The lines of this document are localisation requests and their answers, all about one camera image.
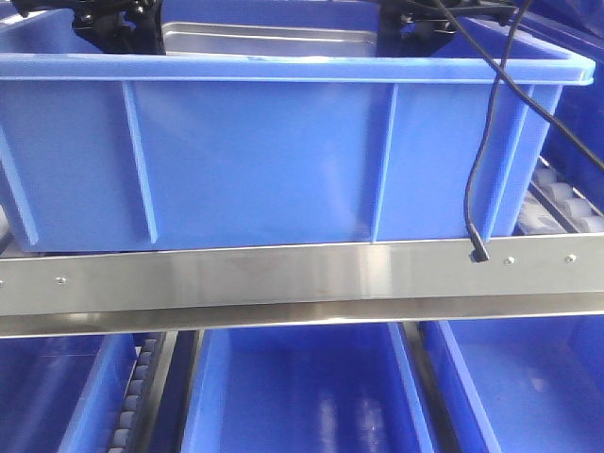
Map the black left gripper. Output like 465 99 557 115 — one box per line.
11 0 165 54

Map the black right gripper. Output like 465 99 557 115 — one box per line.
377 1 517 58

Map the small silver ribbed tray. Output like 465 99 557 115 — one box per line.
161 22 378 58

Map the large blue plastic crate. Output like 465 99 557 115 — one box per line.
1 10 595 253

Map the blue crate upper background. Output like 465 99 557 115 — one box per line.
521 1 603 210

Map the steel front shelf beam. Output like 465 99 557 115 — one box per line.
1 233 603 337

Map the blue bin lower right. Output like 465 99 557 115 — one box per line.
420 315 603 452

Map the blue bin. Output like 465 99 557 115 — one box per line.
420 315 603 452
181 323 438 452
1 334 137 452

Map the blue bin lower left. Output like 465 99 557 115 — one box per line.
1 334 137 452

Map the blue bin lower middle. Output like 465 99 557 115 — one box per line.
181 323 438 452

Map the black cable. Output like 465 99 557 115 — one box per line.
431 0 604 264

